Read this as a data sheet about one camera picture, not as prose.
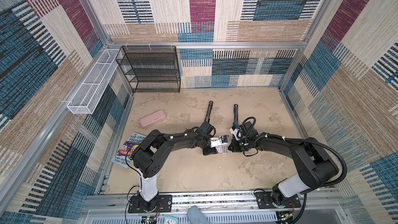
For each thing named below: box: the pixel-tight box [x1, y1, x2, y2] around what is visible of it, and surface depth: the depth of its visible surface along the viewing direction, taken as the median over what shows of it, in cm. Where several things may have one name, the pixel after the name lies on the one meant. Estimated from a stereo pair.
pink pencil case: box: [139, 109, 166, 129], surface depth 104 cm
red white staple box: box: [215, 145, 229, 154], surface depth 91 cm
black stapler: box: [205, 100, 214, 123], surface depth 107 cm
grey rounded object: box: [186, 205, 211, 224], surface depth 70 cm
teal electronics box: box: [163, 215, 179, 224], surface depth 69 cm
